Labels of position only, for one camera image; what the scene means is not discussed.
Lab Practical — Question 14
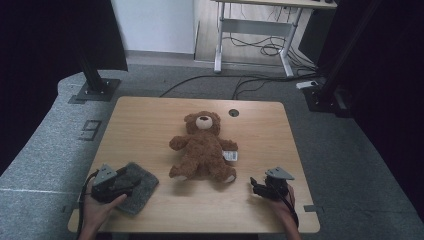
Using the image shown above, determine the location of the grey cloth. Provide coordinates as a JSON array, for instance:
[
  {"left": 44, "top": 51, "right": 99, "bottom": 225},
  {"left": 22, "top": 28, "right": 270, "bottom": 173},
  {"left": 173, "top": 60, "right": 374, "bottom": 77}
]
[{"left": 114, "top": 161, "right": 160, "bottom": 216}]

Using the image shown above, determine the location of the white desk frame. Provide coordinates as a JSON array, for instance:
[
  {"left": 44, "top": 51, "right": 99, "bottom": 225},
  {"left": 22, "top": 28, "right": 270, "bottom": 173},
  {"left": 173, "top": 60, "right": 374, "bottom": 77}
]
[{"left": 211, "top": 0, "right": 338, "bottom": 78}]

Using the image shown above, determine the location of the black cable bundle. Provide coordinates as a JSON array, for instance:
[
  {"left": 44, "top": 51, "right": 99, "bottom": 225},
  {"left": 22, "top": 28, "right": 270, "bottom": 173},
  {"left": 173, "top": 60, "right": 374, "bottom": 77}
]
[{"left": 222, "top": 33, "right": 317, "bottom": 73}]

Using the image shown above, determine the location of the light wooden panel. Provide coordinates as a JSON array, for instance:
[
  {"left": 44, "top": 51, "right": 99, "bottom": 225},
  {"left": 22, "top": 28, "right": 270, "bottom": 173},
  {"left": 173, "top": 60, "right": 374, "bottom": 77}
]
[{"left": 194, "top": 0, "right": 222, "bottom": 64}]

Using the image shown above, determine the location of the black computer case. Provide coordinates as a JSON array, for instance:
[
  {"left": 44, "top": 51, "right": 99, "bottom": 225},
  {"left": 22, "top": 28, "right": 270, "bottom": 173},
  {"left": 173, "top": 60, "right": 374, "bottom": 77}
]
[{"left": 297, "top": 9, "right": 332, "bottom": 65}]

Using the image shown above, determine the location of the long black floor cable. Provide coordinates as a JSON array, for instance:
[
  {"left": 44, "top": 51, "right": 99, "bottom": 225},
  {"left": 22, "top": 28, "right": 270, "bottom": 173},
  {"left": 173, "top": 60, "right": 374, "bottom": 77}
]
[{"left": 159, "top": 73, "right": 321, "bottom": 99}]

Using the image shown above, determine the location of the black metal stand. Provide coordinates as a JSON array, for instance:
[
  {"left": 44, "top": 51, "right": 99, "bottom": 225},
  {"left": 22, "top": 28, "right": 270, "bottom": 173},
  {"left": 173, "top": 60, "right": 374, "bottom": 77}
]
[
  {"left": 301, "top": 0, "right": 384, "bottom": 118},
  {"left": 74, "top": 49, "right": 122, "bottom": 103}
]

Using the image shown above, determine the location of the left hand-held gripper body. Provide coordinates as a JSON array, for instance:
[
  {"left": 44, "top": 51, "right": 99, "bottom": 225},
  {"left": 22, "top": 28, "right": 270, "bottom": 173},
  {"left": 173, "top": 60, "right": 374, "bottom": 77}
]
[{"left": 90, "top": 163, "right": 134, "bottom": 204}]

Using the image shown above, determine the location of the person's right hand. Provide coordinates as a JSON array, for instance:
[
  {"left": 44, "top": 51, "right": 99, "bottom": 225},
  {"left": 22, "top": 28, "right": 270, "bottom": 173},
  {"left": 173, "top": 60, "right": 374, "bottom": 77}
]
[{"left": 266, "top": 183, "right": 298, "bottom": 219}]

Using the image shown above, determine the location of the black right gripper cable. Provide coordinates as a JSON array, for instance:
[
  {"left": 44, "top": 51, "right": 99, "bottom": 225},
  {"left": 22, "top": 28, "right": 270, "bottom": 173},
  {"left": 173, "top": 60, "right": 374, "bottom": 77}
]
[{"left": 282, "top": 191, "right": 300, "bottom": 229}]

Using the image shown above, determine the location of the white power strip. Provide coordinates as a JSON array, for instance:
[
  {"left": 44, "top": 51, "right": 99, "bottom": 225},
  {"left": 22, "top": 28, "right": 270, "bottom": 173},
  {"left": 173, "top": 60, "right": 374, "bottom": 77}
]
[{"left": 295, "top": 80, "right": 320, "bottom": 90}]

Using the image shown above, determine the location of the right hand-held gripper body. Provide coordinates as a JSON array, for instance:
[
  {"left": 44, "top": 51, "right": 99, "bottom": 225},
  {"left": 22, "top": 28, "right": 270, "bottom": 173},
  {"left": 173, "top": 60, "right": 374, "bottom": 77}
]
[{"left": 262, "top": 166, "right": 296, "bottom": 202}]

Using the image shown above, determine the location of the black curtain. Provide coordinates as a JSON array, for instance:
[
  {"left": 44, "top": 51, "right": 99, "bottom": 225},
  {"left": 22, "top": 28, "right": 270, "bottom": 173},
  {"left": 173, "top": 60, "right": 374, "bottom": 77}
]
[
  {"left": 0, "top": 0, "right": 129, "bottom": 175},
  {"left": 316, "top": 0, "right": 424, "bottom": 219}
]

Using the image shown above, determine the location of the brown teddy bear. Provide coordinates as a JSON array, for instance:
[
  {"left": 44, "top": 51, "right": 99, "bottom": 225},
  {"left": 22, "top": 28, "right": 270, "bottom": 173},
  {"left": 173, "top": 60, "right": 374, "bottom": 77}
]
[{"left": 168, "top": 110, "right": 240, "bottom": 184}]

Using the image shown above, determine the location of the person's left hand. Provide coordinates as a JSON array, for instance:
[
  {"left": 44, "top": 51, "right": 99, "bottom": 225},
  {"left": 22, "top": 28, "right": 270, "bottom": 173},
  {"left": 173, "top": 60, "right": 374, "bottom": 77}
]
[{"left": 81, "top": 193, "right": 129, "bottom": 232}]

